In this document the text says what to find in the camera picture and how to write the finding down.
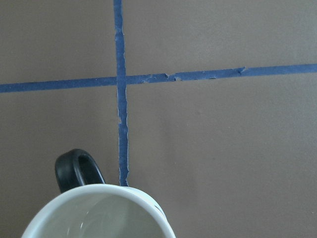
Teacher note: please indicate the brown paper table cover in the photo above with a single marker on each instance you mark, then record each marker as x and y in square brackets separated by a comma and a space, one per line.
[222, 108]

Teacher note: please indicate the white smiley mug black handle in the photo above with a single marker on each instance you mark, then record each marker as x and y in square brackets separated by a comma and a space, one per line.
[88, 207]

